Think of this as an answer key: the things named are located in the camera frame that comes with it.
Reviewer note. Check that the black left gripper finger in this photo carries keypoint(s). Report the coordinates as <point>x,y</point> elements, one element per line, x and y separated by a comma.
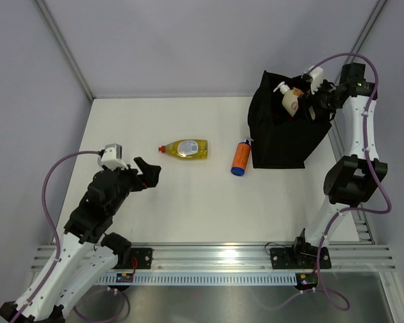
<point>143,165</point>
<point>150,175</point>

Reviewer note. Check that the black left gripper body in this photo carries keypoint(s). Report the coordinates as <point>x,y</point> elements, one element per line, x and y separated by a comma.
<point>128,182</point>

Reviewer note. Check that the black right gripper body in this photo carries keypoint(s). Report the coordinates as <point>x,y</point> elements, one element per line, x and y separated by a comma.
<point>323,99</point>

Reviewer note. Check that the cream lotion pump bottle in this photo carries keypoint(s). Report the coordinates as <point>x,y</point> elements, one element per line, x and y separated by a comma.
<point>290,97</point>

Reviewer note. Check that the yellow dish soap bottle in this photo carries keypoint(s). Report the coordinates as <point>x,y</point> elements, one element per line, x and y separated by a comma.
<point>186,149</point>

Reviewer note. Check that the black canvas bag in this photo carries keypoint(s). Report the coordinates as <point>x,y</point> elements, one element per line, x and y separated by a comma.
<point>279,140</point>

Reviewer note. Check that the orange blue cologne bottle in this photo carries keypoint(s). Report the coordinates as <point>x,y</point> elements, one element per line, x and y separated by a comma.
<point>241,157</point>

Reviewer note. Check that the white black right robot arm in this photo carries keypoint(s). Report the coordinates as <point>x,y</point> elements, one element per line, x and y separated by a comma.
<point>357,174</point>

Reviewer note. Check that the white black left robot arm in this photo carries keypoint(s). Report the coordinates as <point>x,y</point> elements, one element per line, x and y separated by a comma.
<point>85,251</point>

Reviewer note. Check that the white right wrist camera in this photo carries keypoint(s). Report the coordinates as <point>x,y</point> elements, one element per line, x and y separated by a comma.
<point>314,76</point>

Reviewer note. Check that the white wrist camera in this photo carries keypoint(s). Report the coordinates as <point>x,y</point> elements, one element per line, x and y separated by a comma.
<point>111,157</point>
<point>314,76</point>

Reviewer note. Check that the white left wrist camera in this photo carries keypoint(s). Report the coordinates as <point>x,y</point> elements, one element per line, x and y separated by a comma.
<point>111,157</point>

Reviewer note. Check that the white slotted cable duct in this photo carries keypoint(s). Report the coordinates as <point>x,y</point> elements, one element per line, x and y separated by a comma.
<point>197,279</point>

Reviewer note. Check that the aluminium mounting rail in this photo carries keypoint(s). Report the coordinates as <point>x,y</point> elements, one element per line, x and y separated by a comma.
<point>254,257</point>

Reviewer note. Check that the left aluminium frame post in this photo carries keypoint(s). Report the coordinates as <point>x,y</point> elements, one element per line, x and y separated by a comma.
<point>54,30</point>

